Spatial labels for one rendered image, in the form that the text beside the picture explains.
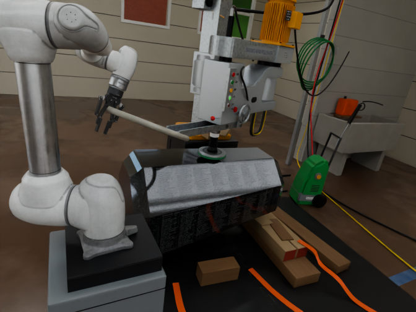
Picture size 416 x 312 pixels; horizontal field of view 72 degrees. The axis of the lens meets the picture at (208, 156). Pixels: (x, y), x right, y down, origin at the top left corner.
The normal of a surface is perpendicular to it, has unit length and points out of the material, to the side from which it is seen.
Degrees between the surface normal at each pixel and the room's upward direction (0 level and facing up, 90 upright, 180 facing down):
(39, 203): 85
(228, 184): 45
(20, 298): 0
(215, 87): 90
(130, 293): 90
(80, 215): 85
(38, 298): 0
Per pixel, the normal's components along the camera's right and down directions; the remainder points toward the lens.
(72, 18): 0.22, 0.11
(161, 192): 0.40, -0.39
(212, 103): -0.62, 0.21
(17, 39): 0.06, 0.44
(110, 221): 0.58, 0.33
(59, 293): 0.13, -0.92
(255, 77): -0.29, -0.58
